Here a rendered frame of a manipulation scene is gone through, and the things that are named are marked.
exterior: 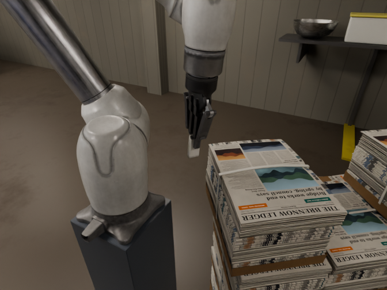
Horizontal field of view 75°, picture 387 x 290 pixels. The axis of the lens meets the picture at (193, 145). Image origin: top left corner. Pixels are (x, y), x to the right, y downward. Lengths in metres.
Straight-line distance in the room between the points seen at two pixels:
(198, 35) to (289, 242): 0.58
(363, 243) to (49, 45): 1.09
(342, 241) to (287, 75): 3.02
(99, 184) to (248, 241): 0.40
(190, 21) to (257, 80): 3.40
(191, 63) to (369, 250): 0.80
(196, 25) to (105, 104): 0.34
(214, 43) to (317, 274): 0.73
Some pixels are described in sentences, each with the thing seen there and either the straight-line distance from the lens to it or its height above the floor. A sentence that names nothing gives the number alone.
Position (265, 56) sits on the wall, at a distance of 3.81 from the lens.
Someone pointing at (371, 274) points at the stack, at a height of 0.74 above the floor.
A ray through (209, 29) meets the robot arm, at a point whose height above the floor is 1.47.
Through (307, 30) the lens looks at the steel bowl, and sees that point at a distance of 3.02.
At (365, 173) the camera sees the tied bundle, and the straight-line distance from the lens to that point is 1.19.
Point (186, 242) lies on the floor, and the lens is 1.93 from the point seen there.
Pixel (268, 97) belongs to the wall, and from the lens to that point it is 3.94.
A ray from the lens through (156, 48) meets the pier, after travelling 4.29.
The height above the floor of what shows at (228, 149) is 1.06.
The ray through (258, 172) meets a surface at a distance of 0.80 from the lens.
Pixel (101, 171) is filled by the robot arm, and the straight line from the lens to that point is 0.60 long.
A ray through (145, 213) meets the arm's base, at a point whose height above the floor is 1.02.
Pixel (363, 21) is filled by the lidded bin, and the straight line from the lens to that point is 3.02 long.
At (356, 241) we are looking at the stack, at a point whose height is 0.83.
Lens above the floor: 1.53
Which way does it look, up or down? 31 degrees down
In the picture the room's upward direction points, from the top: straight up
